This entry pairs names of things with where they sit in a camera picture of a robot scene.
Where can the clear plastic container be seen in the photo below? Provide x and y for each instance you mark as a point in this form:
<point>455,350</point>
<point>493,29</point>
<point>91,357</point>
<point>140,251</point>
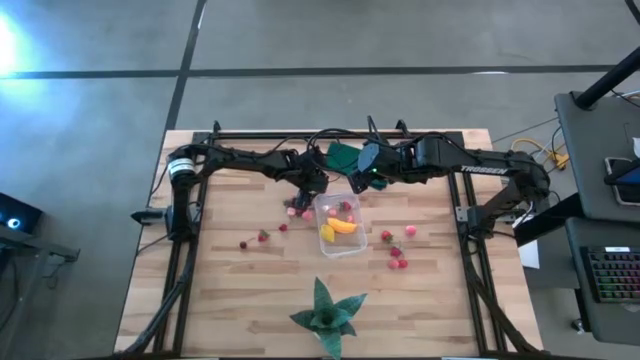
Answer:
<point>345,246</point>

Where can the yellow toy lemon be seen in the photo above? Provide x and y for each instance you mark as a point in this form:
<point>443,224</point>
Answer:
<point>327,233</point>

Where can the black metal stand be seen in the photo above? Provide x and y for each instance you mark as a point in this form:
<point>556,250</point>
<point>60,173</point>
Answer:
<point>45,248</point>

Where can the red toy strawberry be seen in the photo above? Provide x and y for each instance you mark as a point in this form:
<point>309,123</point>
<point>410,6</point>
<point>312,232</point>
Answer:
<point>263,235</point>
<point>345,205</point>
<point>395,251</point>
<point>386,236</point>

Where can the black round pole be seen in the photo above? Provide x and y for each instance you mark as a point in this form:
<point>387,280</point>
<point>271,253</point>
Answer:
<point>607,80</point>

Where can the dark red toy cherry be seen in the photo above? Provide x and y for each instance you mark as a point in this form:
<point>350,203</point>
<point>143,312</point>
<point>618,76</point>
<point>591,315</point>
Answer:
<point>243,245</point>

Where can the black aluminium table frame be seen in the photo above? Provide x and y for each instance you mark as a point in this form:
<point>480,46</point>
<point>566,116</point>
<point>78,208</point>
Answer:
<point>250,135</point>

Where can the smartphone with pale case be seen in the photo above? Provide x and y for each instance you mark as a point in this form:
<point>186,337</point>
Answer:
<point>627,180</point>

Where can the grey side desk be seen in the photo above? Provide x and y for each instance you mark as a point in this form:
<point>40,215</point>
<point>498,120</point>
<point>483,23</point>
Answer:
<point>607,320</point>
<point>590,150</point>

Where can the red toy tomato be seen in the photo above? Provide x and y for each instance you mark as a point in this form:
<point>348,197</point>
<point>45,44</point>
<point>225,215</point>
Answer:
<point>403,263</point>

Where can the green artificial plant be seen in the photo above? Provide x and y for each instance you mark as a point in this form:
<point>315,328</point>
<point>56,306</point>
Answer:
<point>327,317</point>

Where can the black device with blue light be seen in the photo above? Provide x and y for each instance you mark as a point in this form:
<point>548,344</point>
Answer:
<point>20,212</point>

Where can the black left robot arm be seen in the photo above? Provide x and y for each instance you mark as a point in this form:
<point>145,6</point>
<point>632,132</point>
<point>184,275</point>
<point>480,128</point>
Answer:
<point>240,160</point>

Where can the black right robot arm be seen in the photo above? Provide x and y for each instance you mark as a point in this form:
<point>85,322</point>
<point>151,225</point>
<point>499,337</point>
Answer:
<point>480,167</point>

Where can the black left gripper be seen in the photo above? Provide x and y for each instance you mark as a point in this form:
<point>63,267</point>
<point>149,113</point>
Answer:
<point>310,172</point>

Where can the white paper sheet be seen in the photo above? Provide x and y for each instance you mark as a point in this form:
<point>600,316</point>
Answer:
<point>530,255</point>

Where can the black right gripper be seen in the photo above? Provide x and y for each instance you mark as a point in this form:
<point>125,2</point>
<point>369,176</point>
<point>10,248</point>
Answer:
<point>382,162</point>

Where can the backlit computer keyboard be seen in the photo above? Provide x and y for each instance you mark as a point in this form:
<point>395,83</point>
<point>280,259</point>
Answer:
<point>615,275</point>

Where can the yellow toy banana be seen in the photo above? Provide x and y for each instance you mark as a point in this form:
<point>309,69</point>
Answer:
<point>341,226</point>

